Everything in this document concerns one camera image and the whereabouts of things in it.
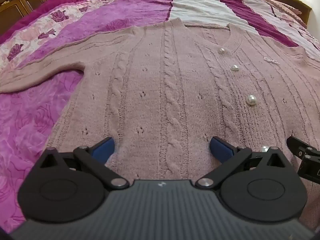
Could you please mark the magenta plush blanket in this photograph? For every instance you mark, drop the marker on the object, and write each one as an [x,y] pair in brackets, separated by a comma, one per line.
[50,2]

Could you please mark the pink crochet blanket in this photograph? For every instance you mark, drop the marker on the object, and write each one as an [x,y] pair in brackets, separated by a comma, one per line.
[285,8]

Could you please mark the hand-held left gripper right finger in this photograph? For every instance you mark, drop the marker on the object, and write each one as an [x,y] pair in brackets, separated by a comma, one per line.
[220,148]

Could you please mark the wooden headboard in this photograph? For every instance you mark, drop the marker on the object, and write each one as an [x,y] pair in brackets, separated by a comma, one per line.
[22,2]

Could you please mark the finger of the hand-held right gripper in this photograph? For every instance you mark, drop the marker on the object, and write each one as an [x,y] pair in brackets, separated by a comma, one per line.
[297,146]
[311,168]

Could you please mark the pink floral bedspread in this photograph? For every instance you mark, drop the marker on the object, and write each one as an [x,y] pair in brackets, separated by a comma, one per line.
[140,7]

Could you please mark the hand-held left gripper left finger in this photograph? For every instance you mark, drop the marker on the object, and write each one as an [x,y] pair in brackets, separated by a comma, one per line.
[105,148]

